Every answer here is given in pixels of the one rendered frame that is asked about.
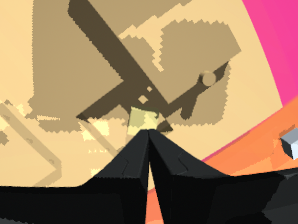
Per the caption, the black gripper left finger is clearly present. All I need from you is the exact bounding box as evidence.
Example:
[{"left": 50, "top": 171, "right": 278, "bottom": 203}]
[{"left": 0, "top": 129, "right": 149, "bottom": 224}]

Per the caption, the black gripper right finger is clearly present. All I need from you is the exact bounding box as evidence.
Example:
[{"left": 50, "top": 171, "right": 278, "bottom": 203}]
[{"left": 148, "top": 128, "right": 298, "bottom": 224}]

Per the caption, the pale yellow square block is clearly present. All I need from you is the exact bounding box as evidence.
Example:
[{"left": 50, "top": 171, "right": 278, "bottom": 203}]
[{"left": 128, "top": 104, "right": 160, "bottom": 135}]

